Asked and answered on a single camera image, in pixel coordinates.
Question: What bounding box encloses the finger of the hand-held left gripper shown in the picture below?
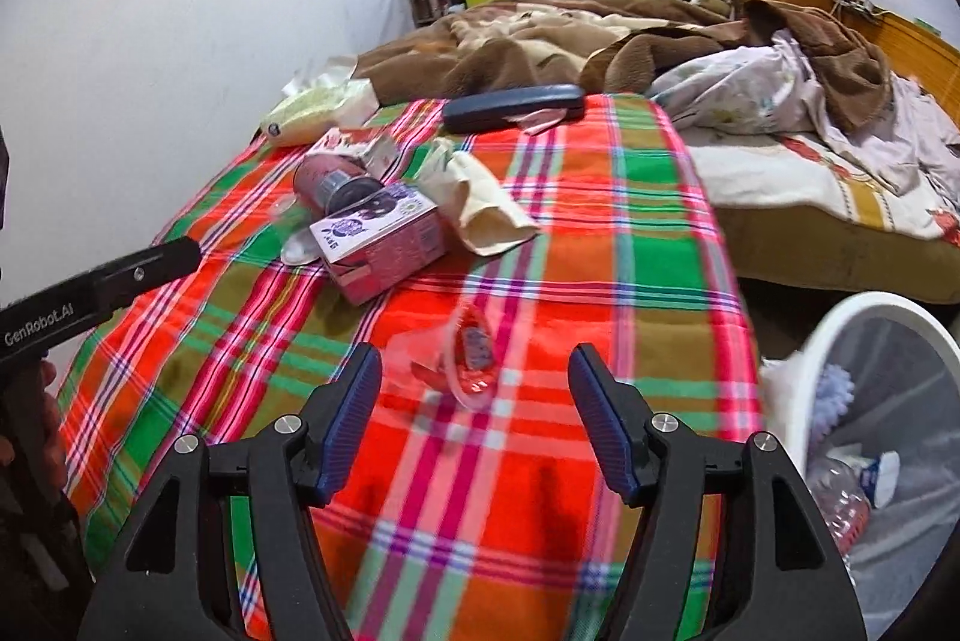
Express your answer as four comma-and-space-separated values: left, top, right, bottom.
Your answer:
94, 236, 203, 312

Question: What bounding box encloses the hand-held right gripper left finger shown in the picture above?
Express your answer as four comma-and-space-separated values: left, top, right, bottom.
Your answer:
79, 343, 383, 641

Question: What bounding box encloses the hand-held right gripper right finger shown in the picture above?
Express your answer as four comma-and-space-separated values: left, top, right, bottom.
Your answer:
568, 343, 867, 641

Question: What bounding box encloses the white plastic lid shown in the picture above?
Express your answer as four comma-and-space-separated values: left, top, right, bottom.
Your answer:
281, 234, 322, 267

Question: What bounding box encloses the purple drink carton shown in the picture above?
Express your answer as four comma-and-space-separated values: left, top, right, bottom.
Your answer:
310, 180, 451, 306

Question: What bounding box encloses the pink metal can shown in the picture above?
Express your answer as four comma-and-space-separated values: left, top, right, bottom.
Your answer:
292, 156, 385, 216

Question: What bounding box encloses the white foam net sleeve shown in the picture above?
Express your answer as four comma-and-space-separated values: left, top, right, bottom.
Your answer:
817, 362, 856, 421

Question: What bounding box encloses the clear plastic bottle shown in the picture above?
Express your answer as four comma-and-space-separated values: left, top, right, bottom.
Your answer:
806, 457, 875, 559

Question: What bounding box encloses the cream cloth bag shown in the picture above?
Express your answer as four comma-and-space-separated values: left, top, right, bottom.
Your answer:
416, 139, 541, 256

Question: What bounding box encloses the white trash bin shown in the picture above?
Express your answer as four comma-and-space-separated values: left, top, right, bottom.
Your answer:
761, 292, 960, 641

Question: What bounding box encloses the person's left hand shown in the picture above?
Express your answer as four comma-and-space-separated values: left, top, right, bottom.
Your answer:
39, 357, 70, 508

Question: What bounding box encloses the plaid tablecloth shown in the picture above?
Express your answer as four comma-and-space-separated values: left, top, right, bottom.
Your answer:
56, 94, 766, 641

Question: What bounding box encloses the green tissue pack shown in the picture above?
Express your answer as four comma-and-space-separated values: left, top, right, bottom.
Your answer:
259, 58, 376, 148

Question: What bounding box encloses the pink plastic wrapper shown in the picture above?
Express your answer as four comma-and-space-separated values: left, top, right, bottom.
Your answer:
517, 112, 572, 137

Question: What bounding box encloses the printed bed sheet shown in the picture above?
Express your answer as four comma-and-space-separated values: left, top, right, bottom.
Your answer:
686, 127, 960, 245

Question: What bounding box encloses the dark blue glasses case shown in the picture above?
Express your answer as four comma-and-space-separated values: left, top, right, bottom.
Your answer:
442, 84, 586, 134

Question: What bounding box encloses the white floral quilt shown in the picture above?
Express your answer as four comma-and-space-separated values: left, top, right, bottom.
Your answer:
649, 30, 960, 200

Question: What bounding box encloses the brown blanket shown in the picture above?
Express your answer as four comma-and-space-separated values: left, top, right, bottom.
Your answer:
352, 0, 897, 136

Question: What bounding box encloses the wooden bed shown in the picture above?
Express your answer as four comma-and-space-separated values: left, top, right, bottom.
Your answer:
352, 0, 960, 305

